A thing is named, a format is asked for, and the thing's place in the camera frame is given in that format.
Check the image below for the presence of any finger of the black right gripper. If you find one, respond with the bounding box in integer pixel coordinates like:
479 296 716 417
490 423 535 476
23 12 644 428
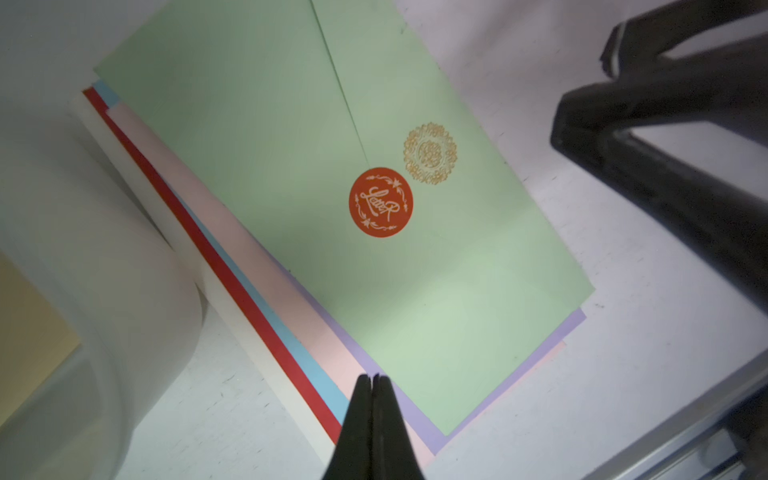
600 0 767 78
550 74 767 310

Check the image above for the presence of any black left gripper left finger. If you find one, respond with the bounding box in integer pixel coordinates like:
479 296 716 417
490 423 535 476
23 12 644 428
322 375 373 480

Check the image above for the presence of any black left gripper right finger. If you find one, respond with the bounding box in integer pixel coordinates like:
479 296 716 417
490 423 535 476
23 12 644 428
371 374 425 480

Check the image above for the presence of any pink envelope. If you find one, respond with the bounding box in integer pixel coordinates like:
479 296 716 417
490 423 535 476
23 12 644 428
106 100 568 470

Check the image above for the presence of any lavender envelope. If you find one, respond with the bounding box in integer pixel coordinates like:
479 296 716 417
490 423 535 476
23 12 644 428
256 253 586 464

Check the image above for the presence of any light blue envelope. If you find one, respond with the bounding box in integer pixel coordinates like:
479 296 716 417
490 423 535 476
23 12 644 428
82 86 349 442

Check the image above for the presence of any white red-striped envelope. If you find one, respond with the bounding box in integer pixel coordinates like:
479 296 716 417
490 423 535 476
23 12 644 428
71 87 341 460

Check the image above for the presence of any light green envelope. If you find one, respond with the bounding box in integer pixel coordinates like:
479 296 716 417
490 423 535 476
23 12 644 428
95 1 593 434

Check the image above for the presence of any tan beige envelope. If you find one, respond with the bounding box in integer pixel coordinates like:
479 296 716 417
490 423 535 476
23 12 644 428
1 256 80 423

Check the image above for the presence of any white plastic storage box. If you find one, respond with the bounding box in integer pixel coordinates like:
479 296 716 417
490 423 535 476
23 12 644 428
1 111 203 479

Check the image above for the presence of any aluminium mounting rail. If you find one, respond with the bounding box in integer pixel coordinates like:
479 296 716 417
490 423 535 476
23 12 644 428
586 352 767 479

